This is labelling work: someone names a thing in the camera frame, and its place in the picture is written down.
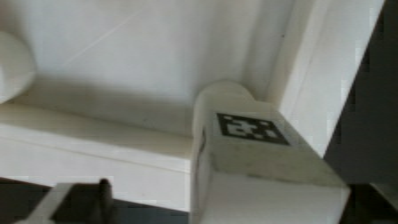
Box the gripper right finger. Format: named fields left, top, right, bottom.
left=368, top=183, right=398, bottom=224

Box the white leg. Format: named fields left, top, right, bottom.
left=190, top=81, right=350, bottom=224

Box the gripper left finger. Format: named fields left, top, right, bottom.
left=14, top=179, right=113, bottom=224

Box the white square tabletop part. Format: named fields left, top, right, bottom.
left=0, top=0, right=387, bottom=214

